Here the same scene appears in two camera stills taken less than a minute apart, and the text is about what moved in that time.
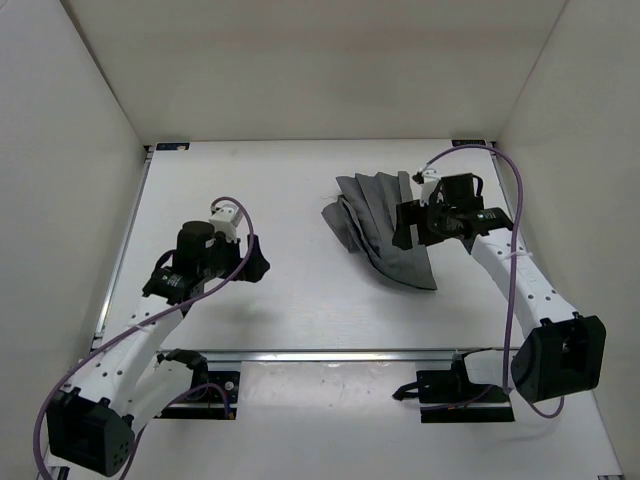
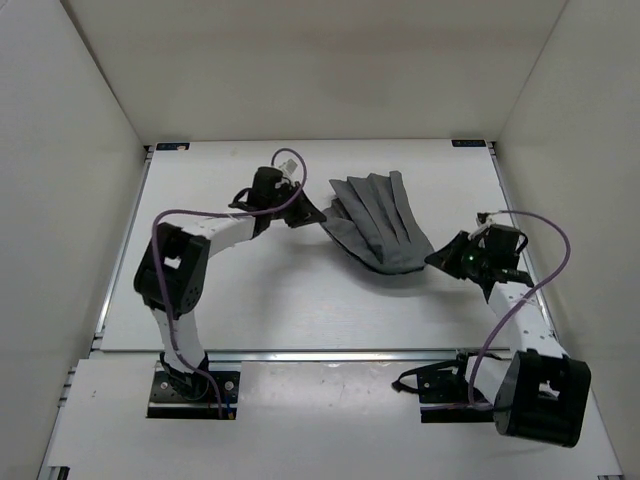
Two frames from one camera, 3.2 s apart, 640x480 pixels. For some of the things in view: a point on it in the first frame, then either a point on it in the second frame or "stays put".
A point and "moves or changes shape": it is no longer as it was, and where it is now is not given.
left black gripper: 258,263 -> 306,212
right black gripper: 408,214 -> 445,258
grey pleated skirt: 364,216 moves or changes shape
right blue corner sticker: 456,143 stays put
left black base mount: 213,399 stays put
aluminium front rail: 307,356 stays put
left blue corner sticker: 175,146 stays put
